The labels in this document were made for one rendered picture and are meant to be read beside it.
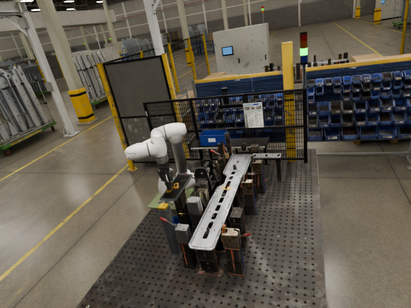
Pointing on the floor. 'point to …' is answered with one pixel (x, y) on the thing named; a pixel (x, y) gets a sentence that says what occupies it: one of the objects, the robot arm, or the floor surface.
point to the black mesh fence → (246, 121)
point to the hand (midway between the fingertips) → (168, 185)
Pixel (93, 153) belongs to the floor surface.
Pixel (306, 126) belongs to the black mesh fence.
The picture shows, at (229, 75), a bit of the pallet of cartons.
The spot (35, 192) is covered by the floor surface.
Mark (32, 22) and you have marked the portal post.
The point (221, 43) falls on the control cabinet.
